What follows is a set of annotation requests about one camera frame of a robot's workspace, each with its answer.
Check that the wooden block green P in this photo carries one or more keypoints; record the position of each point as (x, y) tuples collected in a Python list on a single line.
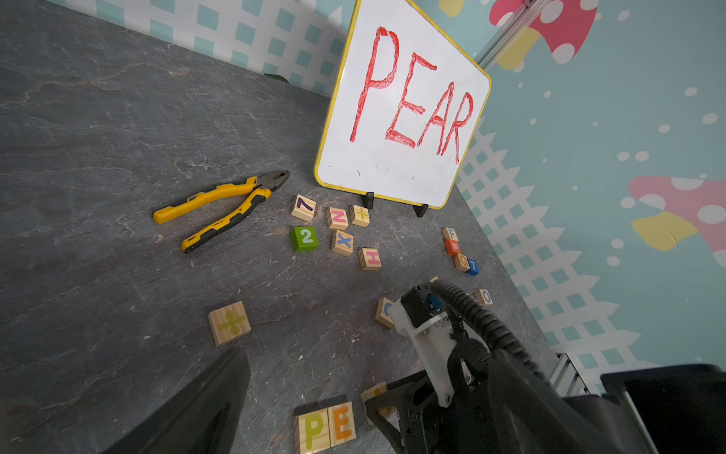
[(312, 432)]

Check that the green block number 2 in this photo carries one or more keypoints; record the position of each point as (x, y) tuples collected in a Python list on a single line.
[(304, 239)]

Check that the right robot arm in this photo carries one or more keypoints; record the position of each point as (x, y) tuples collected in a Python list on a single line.
[(677, 409)]

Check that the wooden block green plus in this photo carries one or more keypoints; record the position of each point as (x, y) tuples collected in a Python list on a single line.
[(359, 216)]

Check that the wooden block orange A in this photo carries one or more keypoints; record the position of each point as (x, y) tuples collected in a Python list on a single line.
[(376, 390)]

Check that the wooden block orange E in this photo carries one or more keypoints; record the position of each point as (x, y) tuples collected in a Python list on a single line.
[(341, 424)]

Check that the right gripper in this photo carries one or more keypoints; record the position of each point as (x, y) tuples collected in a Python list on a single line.
[(442, 408)]

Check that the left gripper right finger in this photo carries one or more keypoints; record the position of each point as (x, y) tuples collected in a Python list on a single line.
[(531, 417)]

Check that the yellow black pliers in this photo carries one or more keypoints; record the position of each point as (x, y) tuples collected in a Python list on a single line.
[(226, 205)]

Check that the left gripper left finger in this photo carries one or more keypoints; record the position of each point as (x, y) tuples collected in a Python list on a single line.
[(201, 418)]

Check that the whiteboard with PEAR writing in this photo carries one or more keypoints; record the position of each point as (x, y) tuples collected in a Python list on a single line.
[(404, 109)]

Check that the wooden block pink H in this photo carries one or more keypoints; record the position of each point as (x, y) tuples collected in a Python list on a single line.
[(369, 259)]

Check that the wooden block blue X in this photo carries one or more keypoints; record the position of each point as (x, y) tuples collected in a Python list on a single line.
[(342, 243)]

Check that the wooden block orange O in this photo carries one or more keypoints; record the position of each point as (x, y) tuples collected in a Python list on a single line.
[(461, 262)]

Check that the wooden block blue C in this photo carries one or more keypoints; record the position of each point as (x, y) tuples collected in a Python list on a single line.
[(383, 313)]

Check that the wooden block green divide sign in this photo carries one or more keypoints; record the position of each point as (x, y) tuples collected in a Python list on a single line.
[(229, 323)]

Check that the blue block number 7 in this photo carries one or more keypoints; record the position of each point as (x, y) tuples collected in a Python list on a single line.
[(472, 267)]

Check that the wooden block purple 7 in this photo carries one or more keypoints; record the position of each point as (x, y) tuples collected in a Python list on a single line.
[(304, 208)]

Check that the wooden block blue R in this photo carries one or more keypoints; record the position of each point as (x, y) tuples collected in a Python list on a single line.
[(484, 297)]

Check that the wooden block pink N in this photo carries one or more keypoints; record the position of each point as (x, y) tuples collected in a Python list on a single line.
[(337, 219)]

